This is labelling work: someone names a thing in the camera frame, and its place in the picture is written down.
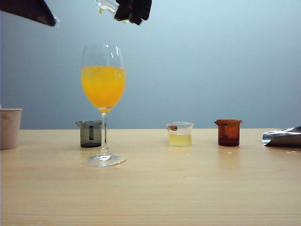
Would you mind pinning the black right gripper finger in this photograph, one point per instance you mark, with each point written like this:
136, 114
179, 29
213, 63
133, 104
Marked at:
142, 10
123, 10

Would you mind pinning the clear measuring cup flared rim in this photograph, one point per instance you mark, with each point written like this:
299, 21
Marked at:
105, 5

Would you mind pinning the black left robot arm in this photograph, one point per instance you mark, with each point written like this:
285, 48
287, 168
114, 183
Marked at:
30, 11

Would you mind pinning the grey glass measuring cup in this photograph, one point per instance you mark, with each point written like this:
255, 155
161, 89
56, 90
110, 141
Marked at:
85, 137

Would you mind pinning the clear cup pale yellow liquid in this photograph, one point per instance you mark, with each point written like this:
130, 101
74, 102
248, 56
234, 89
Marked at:
179, 140

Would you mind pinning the amber glass measuring cup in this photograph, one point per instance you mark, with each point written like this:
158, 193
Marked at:
231, 136

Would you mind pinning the beige paper cup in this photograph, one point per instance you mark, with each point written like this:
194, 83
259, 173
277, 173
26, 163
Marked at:
9, 129

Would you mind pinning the clear stemmed wine glass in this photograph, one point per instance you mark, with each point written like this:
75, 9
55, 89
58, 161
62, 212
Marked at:
103, 94

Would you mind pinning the silver foil bag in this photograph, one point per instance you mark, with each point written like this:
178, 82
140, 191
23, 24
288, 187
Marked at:
284, 139

